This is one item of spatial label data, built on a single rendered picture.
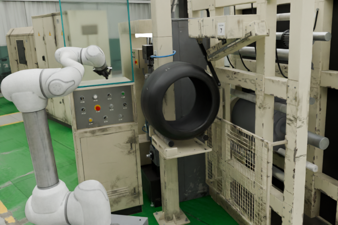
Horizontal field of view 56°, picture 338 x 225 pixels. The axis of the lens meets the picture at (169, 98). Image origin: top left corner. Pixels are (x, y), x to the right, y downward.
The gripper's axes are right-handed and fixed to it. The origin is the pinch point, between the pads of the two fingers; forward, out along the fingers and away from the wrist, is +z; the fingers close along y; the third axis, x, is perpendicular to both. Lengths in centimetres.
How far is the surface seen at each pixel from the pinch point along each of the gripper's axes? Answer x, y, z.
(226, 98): -7, 94, 55
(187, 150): -53, 54, 33
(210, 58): 18, 79, 24
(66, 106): 82, -137, 340
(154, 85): -10.4, 33.6, -1.1
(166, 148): -51, 39, 23
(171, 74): -4.1, 45.9, -3.5
